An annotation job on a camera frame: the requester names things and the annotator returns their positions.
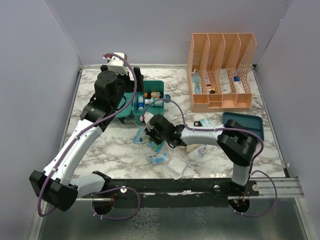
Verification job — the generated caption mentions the white bottle blue label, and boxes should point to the white bottle blue label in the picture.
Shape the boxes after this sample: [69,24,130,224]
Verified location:
[137,95,145,111]

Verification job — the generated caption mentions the amber bottle orange label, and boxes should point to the amber bottle orange label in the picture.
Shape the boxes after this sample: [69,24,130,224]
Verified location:
[144,91,163,99]

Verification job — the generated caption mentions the white bottle green label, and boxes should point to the white bottle green label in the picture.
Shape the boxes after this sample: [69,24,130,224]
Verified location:
[144,98,164,107]

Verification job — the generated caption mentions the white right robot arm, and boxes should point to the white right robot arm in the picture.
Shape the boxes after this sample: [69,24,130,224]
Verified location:
[140,112,263,196]

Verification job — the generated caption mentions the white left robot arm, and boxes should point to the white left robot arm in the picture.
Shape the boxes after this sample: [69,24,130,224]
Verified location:
[29,65,144,217]

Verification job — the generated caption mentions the green plastic medicine box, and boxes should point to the green plastic medicine box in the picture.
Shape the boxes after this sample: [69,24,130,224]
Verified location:
[114,80,171,126]

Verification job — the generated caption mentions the red white medicine box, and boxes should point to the red white medicine box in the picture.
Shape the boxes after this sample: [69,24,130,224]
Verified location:
[205,72,217,94]

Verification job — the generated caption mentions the blue white medicine box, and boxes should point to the blue white medicine box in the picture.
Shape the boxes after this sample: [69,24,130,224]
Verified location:
[233,70,246,94]

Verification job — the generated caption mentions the blue cotton swab bag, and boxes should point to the blue cotton swab bag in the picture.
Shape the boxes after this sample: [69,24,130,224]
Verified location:
[133,127,165,153]

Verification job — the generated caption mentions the zip bag of blue packets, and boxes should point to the zip bag of blue packets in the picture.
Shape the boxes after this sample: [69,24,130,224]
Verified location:
[147,150,171,166]

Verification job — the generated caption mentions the zip bag of bandages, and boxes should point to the zip bag of bandages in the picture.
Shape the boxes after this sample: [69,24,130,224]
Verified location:
[185,144,200,153]

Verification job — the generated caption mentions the white gauze pad packet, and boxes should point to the white gauze pad packet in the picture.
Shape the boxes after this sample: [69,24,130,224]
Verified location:
[162,154,189,180]

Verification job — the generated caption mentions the tape roll in bag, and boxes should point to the tape roll in bag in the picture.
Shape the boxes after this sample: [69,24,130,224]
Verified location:
[196,145,207,158]

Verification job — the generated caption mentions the light blue mask packet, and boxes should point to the light blue mask packet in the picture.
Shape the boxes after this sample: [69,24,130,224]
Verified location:
[199,118,214,128]

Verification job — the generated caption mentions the blue toothbrush package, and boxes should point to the blue toothbrush package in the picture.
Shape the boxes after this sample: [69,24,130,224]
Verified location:
[191,71,202,94]

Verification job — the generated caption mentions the orange plastic file organizer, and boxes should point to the orange plastic file organizer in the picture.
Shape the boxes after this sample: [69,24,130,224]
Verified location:
[186,33,257,113]

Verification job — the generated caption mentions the dark teal divided tray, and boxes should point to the dark teal divided tray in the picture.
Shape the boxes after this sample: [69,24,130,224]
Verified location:
[222,112,265,141]

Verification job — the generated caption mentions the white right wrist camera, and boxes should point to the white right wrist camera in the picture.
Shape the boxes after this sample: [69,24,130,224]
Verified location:
[139,112,154,132]

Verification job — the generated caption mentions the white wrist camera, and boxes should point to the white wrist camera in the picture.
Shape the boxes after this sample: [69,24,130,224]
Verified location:
[139,112,154,132]
[103,54,128,75]

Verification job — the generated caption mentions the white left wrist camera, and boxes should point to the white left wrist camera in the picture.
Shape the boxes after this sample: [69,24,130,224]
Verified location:
[103,54,128,75]

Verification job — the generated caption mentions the black handled scissors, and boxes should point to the black handled scissors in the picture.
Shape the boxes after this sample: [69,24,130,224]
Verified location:
[193,121,203,127]

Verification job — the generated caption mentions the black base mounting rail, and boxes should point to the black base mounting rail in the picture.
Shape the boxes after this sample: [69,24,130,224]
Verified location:
[84,176,259,209]

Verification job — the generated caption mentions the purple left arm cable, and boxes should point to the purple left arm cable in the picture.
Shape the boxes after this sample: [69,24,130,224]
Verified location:
[36,52,141,221]

